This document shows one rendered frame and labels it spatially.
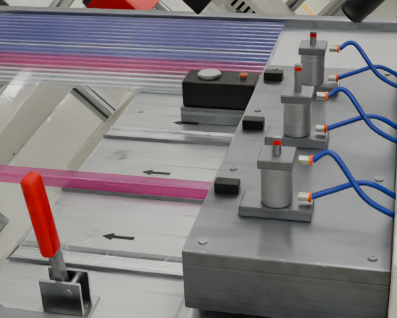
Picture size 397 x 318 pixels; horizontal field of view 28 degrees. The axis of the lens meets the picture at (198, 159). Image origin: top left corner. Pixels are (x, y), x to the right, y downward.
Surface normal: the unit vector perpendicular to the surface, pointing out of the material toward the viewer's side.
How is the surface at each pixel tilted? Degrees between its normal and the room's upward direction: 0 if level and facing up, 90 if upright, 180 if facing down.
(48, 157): 0
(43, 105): 90
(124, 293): 43
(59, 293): 90
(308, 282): 90
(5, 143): 90
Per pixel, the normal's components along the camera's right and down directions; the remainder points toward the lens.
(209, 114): -0.24, 0.46
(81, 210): -0.04, -0.88
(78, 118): 0.62, -0.60
